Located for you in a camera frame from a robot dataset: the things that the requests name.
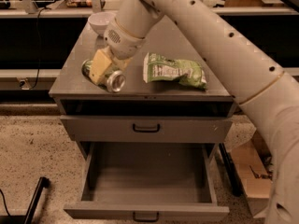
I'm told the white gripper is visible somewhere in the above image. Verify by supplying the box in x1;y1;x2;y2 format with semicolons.
89;19;145;84

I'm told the crushed green can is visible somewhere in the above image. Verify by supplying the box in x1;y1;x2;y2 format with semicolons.
81;60;126;93

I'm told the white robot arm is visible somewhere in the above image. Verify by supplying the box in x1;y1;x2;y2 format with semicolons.
89;0;299;224

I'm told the grey drawer cabinet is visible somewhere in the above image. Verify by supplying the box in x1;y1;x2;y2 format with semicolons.
50;18;236;156

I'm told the closed grey top drawer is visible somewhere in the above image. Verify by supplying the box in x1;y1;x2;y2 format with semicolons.
61;115;232;143

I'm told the open grey middle drawer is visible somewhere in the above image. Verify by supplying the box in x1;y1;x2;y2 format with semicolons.
64;143;229;223

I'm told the white bowl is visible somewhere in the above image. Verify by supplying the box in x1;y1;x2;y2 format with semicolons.
88;11;116;36

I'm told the green chip bag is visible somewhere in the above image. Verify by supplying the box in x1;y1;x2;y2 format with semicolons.
143;52;206;90

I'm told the black metal leg left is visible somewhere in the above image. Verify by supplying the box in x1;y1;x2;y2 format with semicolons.
0;176;50;224

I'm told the black metal leg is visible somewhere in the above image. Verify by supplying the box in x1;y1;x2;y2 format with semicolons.
219;143;242;197
0;176;50;224

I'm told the black metal leg right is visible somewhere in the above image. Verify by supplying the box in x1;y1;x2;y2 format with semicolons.
219;143;242;197

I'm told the cardboard box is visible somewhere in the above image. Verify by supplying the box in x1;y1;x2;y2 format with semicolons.
231;132;273;218

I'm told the black hanging cable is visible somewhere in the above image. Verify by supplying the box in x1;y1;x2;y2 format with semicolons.
31;7;48;91

